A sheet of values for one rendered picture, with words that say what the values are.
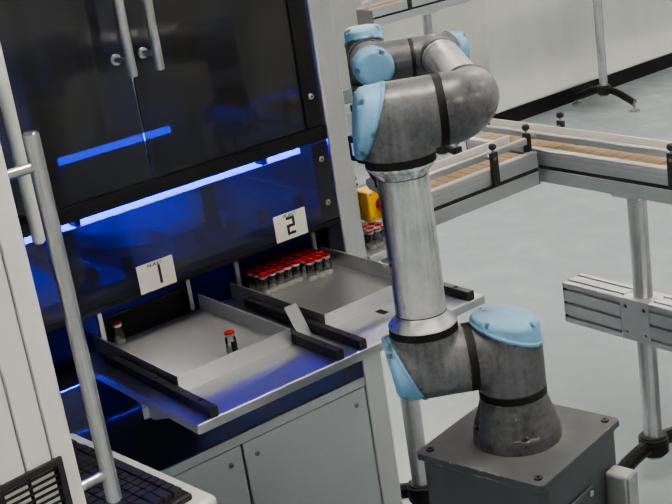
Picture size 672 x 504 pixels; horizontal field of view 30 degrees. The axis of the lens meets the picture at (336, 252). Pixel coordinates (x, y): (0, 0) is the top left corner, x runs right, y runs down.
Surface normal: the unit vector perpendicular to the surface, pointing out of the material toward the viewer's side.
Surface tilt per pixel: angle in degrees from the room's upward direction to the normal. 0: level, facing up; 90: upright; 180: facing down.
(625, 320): 90
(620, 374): 0
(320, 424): 90
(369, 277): 0
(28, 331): 90
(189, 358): 0
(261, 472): 90
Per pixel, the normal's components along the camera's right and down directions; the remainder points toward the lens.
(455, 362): 0.04, -0.04
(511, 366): 0.07, 0.32
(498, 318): -0.01, -0.95
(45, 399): 0.69, 0.14
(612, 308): -0.78, 0.31
